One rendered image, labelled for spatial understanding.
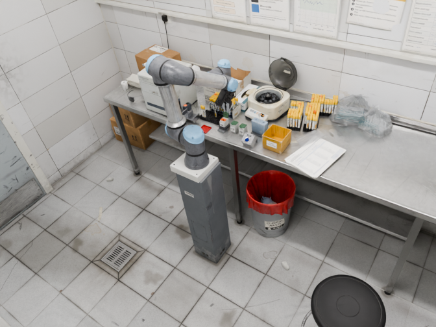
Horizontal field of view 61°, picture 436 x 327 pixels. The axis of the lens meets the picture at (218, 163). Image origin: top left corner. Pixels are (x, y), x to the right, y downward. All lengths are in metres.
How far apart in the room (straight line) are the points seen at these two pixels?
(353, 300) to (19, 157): 2.76
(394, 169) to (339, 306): 0.82
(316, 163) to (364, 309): 0.81
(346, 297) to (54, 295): 2.04
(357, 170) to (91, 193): 2.36
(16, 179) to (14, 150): 0.26
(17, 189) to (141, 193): 1.04
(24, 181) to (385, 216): 2.93
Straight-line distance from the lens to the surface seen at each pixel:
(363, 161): 2.28
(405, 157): 2.37
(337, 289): 2.01
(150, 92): 2.67
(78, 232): 3.34
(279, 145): 2.23
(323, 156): 2.26
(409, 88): 2.49
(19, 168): 3.55
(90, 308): 2.90
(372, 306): 2.00
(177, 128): 2.12
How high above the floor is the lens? 2.40
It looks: 43 degrees down
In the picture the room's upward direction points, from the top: 8 degrees counter-clockwise
